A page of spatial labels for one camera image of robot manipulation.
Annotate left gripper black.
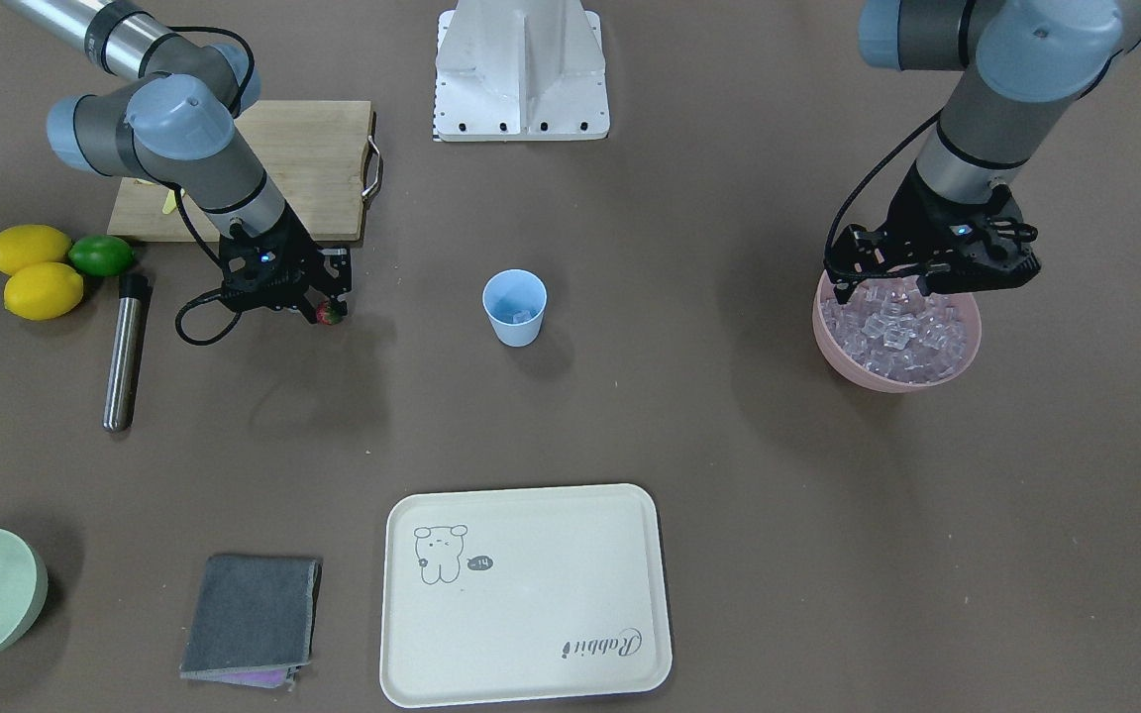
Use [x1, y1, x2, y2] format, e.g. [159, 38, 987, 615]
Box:
[824, 168, 1041, 306]

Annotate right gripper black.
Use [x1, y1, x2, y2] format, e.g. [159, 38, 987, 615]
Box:
[219, 208, 353, 324]

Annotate red strawberry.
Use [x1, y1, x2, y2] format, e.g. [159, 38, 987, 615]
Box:
[314, 301, 348, 326]

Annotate clear ice cubes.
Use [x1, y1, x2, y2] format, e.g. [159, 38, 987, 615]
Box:
[820, 277, 972, 384]

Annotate steel muddler black tip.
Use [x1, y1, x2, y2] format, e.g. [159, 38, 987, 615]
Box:
[102, 272, 151, 434]

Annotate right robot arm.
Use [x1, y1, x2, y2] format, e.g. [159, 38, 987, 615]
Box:
[10, 1, 353, 324]

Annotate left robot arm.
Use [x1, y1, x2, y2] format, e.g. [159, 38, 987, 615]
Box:
[824, 1, 1141, 303]

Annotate light blue plastic cup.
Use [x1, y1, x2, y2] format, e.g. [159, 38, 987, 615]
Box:
[482, 269, 548, 348]

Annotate pink bowl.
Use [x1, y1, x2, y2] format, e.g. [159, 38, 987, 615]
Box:
[812, 267, 984, 392]

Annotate wooden cutting board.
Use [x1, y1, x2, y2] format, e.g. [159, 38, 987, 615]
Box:
[107, 100, 380, 243]

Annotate green lime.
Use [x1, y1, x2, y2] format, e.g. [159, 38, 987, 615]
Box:
[67, 235, 136, 278]

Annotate yellow lemon front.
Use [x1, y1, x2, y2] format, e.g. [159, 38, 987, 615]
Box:
[3, 262, 84, 321]

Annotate yellow lemon near lime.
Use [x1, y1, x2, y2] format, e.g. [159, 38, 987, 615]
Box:
[0, 222, 72, 276]

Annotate grey folded cloth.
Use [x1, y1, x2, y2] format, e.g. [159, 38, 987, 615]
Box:
[178, 554, 321, 689]

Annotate cream rectangular tray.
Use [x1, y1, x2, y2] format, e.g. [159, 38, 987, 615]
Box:
[379, 483, 674, 708]

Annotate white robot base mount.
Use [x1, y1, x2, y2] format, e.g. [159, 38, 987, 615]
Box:
[432, 1, 610, 141]

